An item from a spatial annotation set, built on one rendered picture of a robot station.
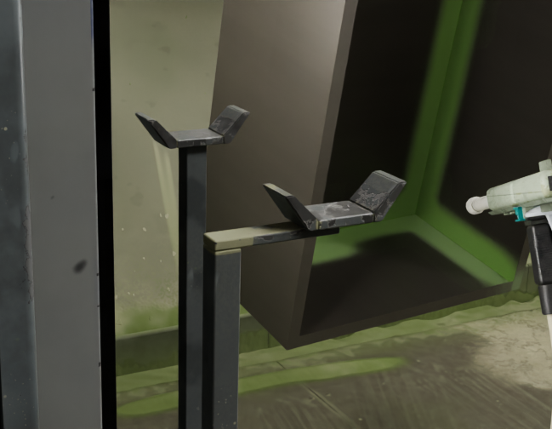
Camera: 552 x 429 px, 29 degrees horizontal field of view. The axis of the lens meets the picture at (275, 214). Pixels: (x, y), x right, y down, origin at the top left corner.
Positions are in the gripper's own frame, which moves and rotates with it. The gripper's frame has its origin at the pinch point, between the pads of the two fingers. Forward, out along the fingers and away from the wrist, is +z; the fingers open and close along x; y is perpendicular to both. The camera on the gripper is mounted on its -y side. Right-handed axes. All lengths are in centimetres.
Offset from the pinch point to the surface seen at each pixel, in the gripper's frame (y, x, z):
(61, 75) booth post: -19, -51, 63
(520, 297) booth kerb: 24, 163, -46
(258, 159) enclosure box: -16, 31, 38
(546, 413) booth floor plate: 49, 98, -29
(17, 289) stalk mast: 2, -100, 62
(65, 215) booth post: -5, -46, 65
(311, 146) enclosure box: -15.4, 15.8, 30.2
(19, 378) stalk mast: 7, -98, 63
